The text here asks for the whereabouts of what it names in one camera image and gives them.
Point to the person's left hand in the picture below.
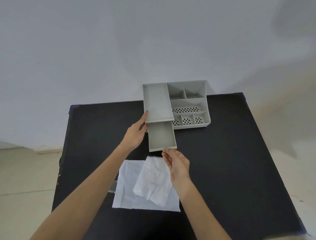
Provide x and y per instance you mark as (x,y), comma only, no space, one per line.
(134,136)

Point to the person's right hand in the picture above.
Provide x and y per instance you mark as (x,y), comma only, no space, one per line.
(179,165)

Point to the person's right thumb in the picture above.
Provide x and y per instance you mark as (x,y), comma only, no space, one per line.
(171,151)

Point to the grey plastic organizer drawer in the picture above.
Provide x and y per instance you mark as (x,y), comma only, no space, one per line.
(161,134)

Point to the grey plastic desk organizer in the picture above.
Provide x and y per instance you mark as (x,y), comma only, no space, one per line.
(187,105)

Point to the person's right forearm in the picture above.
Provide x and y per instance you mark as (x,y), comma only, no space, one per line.
(197,212)

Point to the person's left forearm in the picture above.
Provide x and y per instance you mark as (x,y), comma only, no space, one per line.
(86,195)

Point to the white plastic bag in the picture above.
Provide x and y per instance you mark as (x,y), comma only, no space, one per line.
(154,180)

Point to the white paper sheet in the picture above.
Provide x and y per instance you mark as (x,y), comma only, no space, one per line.
(126,188)

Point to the small grey tape strip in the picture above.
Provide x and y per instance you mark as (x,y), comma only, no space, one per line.
(112,187)

